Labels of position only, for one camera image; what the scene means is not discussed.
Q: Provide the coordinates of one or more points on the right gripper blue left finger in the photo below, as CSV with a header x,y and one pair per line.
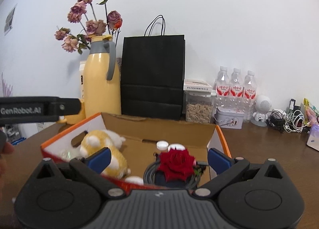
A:
x,y
99,161

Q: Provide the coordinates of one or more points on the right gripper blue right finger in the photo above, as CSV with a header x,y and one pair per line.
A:
x,y
218,161

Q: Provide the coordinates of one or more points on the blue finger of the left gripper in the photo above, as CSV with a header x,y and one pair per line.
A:
x,y
64,106

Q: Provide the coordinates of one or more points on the white ribbed bottle cap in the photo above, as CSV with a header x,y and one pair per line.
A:
x,y
134,180

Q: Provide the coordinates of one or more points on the red artificial rose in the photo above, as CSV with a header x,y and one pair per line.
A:
x,y
176,165

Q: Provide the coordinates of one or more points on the small white cup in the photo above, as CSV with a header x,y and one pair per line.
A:
x,y
162,145

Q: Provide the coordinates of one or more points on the white round jar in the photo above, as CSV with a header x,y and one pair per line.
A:
x,y
176,146

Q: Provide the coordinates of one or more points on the navy blue zip pouch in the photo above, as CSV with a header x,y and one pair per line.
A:
x,y
159,179

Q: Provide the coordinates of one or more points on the person's left hand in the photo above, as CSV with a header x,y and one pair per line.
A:
x,y
6,149

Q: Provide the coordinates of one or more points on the yellow thermos jug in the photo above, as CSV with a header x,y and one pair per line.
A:
x,y
101,78

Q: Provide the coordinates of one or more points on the decorated tin box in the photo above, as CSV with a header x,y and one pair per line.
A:
x,y
231,118

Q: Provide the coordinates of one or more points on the red cardboard pumpkin box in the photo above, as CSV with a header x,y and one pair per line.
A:
x,y
141,135

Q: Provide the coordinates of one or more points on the clear container with nuts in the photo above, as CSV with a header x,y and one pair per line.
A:
x,y
199,107

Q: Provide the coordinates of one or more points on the left water bottle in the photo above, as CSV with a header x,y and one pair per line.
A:
x,y
222,87

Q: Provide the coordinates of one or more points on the water bottle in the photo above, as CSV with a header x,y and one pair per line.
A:
x,y
222,87
250,87
236,88

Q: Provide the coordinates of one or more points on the middle water bottle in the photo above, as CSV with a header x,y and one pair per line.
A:
x,y
236,88

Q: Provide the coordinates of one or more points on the white robot figurine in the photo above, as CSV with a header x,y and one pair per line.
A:
x,y
262,107

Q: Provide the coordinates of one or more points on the right water bottle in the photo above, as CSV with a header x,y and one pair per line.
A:
x,y
250,87

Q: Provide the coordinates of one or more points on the white flat box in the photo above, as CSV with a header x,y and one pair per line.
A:
x,y
197,85

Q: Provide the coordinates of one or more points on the purple tissue box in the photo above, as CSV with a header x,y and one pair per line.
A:
x,y
313,139

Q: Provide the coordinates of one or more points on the black paper bag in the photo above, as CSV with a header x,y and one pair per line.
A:
x,y
152,74

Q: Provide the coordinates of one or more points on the dried pink rose bouquet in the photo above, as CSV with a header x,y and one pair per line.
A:
x,y
95,20

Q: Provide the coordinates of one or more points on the colourful snack packets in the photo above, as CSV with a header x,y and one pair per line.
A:
x,y
311,112

